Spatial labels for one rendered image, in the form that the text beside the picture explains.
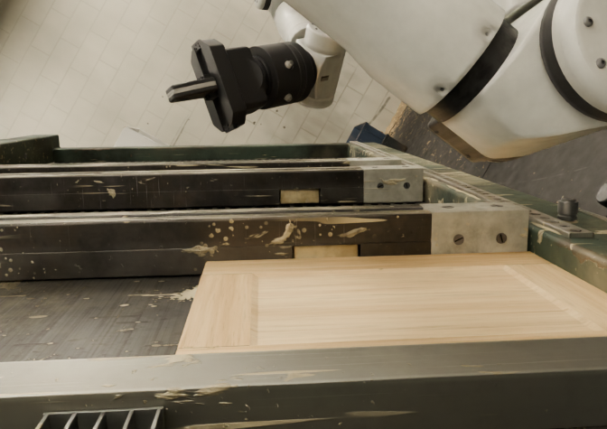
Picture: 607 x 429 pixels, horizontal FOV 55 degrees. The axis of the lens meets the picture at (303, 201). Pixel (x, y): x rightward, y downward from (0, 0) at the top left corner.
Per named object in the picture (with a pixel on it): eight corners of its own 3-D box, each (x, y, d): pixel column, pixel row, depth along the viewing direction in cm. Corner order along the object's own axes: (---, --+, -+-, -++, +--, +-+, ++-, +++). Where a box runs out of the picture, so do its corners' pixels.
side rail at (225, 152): (349, 172, 223) (349, 144, 221) (55, 178, 215) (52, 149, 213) (345, 170, 231) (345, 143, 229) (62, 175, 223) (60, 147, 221)
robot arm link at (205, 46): (211, 141, 80) (277, 125, 87) (247, 120, 72) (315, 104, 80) (180, 55, 80) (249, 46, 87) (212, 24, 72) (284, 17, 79)
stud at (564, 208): (581, 222, 75) (582, 200, 75) (562, 223, 75) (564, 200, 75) (571, 219, 78) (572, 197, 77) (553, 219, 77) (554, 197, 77)
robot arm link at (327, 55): (293, 116, 84) (347, 103, 91) (308, 46, 78) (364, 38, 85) (246, 81, 90) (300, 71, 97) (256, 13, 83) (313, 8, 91)
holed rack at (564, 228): (593, 237, 67) (593, 232, 67) (569, 237, 67) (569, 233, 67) (357, 142, 229) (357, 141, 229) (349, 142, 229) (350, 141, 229)
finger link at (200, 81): (164, 98, 74) (206, 90, 77) (175, 89, 71) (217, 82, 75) (161, 87, 74) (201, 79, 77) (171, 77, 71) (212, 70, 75)
